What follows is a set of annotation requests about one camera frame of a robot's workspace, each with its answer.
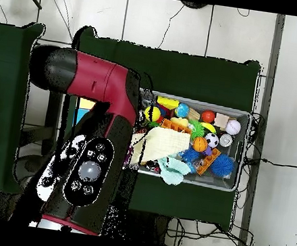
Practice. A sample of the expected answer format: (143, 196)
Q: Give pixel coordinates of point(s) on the cream knitted cloth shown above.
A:
(167, 143)

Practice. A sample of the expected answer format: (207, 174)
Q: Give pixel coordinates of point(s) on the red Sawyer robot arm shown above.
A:
(97, 80)

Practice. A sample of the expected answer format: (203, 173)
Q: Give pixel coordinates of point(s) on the wooden box with three holes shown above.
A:
(83, 108)

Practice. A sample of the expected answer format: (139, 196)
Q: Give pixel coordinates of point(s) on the yellow smooth ball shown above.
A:
(155, 114)

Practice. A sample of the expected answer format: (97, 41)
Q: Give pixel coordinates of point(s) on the green spiky ball with eyes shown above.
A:
(197, 129)

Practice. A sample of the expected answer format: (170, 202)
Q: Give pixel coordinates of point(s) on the light blue cloth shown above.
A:
(173, 170)

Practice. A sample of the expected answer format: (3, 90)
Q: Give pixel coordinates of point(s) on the small orange basketball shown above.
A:
(200, 144)

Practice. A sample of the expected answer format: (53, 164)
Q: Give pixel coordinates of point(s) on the orange red ball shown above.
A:
(208, 116)

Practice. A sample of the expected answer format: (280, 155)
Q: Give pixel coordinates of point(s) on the small soccer ball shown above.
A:
(211, 140)

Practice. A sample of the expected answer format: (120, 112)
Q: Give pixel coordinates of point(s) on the dark green table cloth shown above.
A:
(198, 75)
(8, 54)

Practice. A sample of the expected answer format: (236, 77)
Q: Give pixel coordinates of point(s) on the blue spiky ball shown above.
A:
(222, 165)

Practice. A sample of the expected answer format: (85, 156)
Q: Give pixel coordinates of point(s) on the small white baseball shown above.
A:
(233, 127)

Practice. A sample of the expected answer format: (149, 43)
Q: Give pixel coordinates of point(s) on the black upright panel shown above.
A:
(51, 123)

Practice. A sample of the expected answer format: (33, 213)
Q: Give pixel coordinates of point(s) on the black round object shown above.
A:
(193, 5)

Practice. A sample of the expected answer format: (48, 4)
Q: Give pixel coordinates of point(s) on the grey stand foot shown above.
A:
(24, 164)

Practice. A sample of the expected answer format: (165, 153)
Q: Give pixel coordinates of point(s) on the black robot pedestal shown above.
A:
(147, 229)

